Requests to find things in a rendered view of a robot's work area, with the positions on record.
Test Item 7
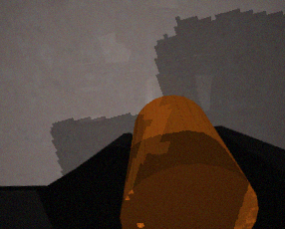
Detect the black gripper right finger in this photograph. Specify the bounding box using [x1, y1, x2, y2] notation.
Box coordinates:
[214, 126, 285, 229]

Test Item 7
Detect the orange cylinder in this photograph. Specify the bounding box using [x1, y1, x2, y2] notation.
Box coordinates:
[120, 95, 259, 229]

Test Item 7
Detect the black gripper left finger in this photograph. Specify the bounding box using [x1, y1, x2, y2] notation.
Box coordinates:
[0, 133, 133, 229]

